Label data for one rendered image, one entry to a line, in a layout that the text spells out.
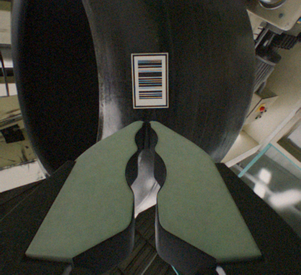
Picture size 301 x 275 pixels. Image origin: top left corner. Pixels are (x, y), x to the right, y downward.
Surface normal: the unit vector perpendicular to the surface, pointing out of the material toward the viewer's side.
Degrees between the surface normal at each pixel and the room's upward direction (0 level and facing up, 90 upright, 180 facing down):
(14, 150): 180
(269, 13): 90
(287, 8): 90
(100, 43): 98
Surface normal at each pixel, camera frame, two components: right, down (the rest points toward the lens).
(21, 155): 0.36, -0.73
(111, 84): -0.59, 0.19
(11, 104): 0.11, -0.65
